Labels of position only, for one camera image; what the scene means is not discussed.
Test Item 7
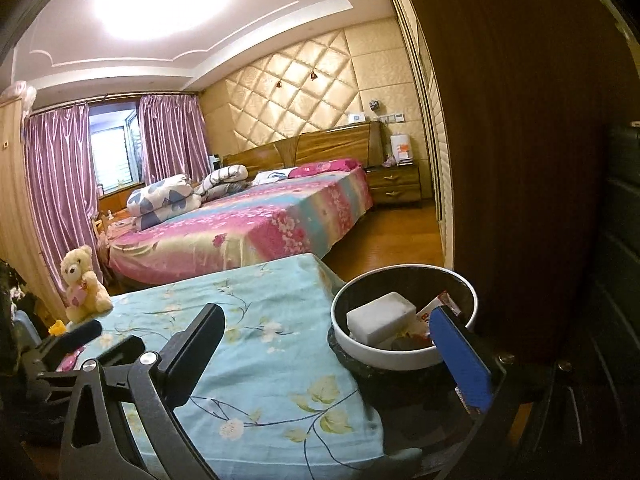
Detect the red milk carton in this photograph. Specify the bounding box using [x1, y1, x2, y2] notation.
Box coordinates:
[414, 288, 464, 336]

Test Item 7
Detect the white foam block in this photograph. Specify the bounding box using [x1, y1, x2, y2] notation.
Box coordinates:
[346, 292, 416, 347]

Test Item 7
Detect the white round trash bin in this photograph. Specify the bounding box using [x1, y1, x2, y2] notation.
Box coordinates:
[331, 263, 478, 372]

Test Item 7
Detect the orange spiky cup toy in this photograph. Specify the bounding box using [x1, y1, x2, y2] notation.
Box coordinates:
[48, 320, 67, 337]

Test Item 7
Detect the pink hair brush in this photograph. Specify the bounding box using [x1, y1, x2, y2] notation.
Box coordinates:
[56, 348, 84, 373]

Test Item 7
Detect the beige teddy bear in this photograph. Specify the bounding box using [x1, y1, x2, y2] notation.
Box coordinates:
[60, 245, 114, 324]

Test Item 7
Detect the left pink curtain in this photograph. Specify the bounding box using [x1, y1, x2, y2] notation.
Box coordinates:
[23, 104, 99, 294]

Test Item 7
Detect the pink curtain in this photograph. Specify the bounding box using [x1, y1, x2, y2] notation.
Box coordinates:
[138, 93, 210, 184]
[23, 104, 99, 294]

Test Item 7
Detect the blue heart folded quilt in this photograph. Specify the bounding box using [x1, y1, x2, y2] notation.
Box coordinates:
[127, 174, 202, 231]

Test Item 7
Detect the wooden nightstand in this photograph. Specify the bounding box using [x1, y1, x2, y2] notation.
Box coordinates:
[366, 164, 422, 206]

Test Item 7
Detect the right pink curtain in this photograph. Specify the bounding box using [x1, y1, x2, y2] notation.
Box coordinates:
[138, 93, 210, 184]

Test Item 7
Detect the striped folded quilt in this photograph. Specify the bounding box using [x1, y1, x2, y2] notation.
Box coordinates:
[194, 165, 250, 203]

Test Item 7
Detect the white bag on nightstand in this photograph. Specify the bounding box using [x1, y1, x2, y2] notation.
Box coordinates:
[390, 133, 413, 166]

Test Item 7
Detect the pink pillow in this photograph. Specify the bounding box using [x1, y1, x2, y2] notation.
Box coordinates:
[288, 158, 361, 179]

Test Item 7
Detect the pink floral bed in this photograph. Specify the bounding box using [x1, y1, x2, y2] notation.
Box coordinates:
[108, 167, 373, 286]

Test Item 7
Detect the wooden headboard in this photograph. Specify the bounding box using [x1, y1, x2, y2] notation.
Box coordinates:
[222, 122, 385, 176]

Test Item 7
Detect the white pillow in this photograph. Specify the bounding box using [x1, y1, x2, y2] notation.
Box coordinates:
[252, 167, 295, 186]

